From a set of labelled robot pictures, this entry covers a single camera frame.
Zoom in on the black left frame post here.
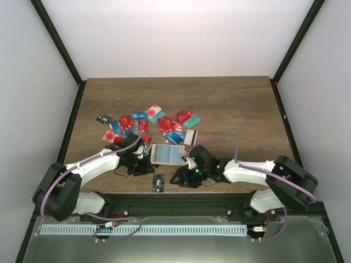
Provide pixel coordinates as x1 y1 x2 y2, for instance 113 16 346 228
29 0 83 85

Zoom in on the black card pair front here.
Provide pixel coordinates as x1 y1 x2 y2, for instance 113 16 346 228
152 174 165 193

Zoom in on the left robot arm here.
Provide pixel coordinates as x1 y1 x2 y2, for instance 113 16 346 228
32 133 154 221

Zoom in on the black right frame post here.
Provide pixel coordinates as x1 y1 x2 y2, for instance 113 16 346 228
273 0 326 83

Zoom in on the light blue cable tray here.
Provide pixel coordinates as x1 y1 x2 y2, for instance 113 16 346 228
39 224 247 237

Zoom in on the red vip card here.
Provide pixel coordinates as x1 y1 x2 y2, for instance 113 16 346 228
117 115 134 130
172 110 194 124

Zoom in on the white red circle card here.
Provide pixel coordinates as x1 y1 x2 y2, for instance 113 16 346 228
145 104 162 119

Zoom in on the black VIP card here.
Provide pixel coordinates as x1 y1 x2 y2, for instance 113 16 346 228
95 114 114 125

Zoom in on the blue VIP card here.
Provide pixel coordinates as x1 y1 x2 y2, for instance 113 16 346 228
131 111 148 120

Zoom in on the black frame post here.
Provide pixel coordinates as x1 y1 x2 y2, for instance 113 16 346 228
29 0 83 85
273 0 326 83

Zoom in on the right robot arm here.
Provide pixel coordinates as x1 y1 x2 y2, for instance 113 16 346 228
170 145 318 221

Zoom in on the blue striped card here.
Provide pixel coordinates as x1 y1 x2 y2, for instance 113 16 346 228
164 130 186 145

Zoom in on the black front frame rail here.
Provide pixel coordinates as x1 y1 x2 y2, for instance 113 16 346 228
79 193 263 222

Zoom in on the red VIP card right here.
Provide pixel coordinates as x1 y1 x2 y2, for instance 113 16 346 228
172 110 194 124

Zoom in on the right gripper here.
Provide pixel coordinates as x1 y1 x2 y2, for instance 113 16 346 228
170 166 210 189

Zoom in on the teal VIP card right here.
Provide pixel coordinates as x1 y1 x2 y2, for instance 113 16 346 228
184 115 201 128

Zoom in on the white magnetic stripe card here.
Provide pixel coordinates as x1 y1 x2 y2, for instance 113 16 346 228
183 129 198 146

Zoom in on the beige leather card holder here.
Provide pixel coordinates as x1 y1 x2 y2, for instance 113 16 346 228
150 144 186 166

